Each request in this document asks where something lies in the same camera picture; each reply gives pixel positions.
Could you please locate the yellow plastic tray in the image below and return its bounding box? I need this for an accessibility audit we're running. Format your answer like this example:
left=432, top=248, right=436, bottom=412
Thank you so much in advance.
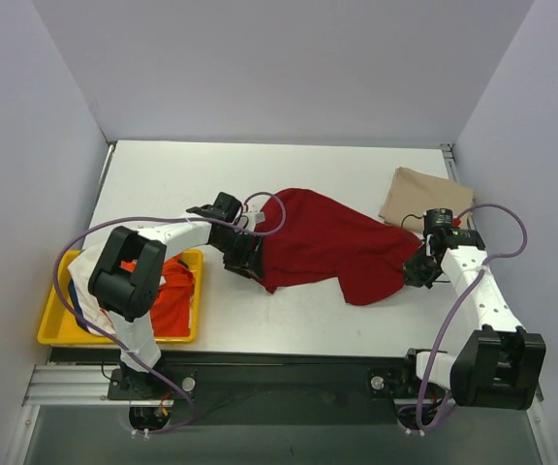
left=36, top=248, right=204, bottom=346

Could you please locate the orange t shirt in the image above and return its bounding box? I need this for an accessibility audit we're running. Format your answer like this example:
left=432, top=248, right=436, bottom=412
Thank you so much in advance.
left=118, top=256, right=198, bottom=338

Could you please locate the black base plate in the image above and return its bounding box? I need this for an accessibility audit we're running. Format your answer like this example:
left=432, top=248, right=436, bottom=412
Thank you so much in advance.
left=106, top=352, right=420, bottom=426

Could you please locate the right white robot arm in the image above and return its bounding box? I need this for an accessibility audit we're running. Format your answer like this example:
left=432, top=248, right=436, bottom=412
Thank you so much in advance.
left=403, top=208, right=546, bottom=411

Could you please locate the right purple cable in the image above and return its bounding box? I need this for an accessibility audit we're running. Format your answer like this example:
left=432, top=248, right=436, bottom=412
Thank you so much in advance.
left=397, top=202, right=530, bottom=435

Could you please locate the navy blue t shirt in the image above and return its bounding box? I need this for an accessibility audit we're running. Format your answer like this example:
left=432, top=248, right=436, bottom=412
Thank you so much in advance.
left=68, top=280, right=88, bottom=332

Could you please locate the purple cable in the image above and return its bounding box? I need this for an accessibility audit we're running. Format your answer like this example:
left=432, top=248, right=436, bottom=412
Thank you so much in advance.
left=397, top=202, right=530, bottom=435
left=51, top=191, right=288, bottom=435

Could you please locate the white t shirt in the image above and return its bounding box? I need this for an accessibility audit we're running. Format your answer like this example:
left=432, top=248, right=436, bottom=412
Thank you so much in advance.
left=68, top=243, right=115, bottom=334

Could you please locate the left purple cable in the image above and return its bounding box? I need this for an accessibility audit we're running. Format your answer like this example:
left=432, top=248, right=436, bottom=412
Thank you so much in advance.
left=51, top=191, right=288, bottom=435

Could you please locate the dark red t shirt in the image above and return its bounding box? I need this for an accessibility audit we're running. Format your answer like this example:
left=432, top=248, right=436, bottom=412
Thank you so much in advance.
left=258, top=188, right=419, bottom=306

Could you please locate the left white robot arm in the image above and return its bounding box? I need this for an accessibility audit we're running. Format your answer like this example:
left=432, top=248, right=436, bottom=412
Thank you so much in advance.
left=88, top=192, right=264, bottom=378

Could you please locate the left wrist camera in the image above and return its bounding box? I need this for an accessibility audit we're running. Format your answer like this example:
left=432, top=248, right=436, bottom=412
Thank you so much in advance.
left=236, top=211, right=265, bottom=231

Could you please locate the folded beige t shirt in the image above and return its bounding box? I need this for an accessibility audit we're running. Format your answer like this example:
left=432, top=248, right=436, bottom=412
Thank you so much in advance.
left=379, top=167, right=475, bottom=233

